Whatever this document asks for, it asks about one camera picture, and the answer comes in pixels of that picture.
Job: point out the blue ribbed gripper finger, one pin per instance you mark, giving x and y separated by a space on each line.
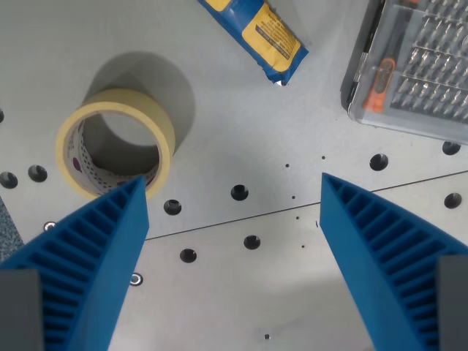
369 248
98 256

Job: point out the blue and yellow snack bag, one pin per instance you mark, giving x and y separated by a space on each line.
263 36

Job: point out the yellow masking tape roll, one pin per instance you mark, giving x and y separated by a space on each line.
109 142

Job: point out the clear screwdriver bit set case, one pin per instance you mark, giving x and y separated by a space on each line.
409 66

